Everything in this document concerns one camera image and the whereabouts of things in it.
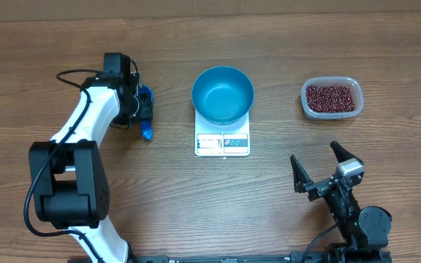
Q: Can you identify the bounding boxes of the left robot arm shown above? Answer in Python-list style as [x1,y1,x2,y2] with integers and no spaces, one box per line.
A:
[23,53,153,262]

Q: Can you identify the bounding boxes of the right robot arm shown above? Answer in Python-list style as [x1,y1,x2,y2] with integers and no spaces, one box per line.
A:
[287,141,392,263]

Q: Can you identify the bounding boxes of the red beans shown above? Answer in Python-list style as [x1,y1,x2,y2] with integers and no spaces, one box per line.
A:
[306,85,355,113]

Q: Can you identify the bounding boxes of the white digital kitchen scale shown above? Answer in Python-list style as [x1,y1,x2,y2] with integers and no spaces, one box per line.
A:
[194,113,251,158]

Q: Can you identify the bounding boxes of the blue plastic measuring scoop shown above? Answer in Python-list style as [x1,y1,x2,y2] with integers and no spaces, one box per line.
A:
[139,85,153,140]

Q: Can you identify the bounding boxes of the clear plastic food container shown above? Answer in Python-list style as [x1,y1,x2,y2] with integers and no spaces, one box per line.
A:
[300,77,364,120]

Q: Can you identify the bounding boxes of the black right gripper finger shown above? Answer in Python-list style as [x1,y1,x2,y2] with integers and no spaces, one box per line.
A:
[330,140,363,164]
[290,155,314,193]

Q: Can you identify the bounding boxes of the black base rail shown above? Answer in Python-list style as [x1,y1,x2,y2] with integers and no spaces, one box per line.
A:
[133,250,328,263]

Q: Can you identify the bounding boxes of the teal metal bowl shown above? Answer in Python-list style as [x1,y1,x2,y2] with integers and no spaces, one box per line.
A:
[191,66,255,126]

